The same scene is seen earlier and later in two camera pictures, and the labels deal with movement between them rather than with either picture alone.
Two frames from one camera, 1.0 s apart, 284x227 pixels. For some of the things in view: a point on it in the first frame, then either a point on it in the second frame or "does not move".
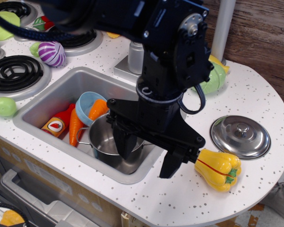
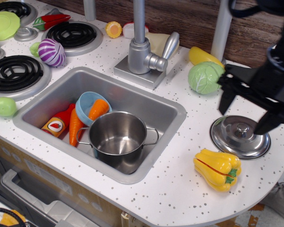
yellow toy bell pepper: (219, 170) does not move
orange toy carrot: (75, 125) does not move
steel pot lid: (244, 136) does not move
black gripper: (153, 119) → (239, 80)
